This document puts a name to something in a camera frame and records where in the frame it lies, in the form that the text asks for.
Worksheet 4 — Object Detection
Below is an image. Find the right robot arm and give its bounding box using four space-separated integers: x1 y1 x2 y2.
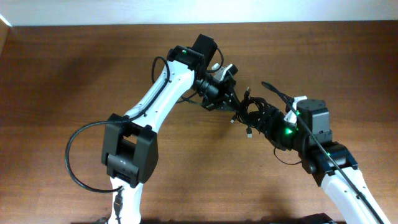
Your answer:
256 97 389 223

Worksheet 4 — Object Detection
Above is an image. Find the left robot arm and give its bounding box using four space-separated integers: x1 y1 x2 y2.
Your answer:
101 34 239 223

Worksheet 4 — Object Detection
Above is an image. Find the thick black USB cable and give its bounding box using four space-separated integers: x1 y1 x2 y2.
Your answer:
236 96 268 125

